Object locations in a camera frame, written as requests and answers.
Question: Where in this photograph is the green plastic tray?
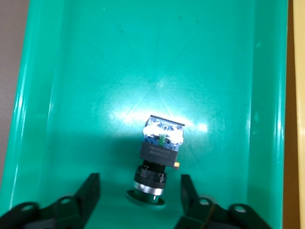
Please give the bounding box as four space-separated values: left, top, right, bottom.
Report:
0 0 290 229

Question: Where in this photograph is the green push button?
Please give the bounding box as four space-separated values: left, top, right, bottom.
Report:
125 114 186 208

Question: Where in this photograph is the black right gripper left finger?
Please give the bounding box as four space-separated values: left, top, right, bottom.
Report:
0 172 101 229

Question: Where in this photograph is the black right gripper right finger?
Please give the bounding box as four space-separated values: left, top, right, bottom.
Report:
175 174 274 229

